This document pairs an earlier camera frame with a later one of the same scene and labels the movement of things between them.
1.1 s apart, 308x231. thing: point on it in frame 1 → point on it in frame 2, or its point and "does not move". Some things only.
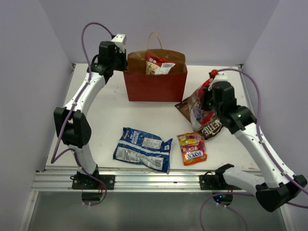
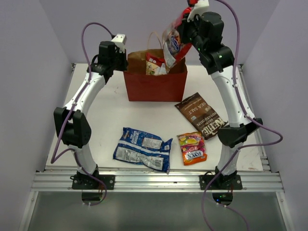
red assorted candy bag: x=202 y=120 → x=173 y=48
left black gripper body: x=119 y=61 does not move
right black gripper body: x=208 y=103 → x=189 y=32
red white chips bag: x=156 y=64 does not move
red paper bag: x=141 y=87 does not move
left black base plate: x=88 y=182 does not move
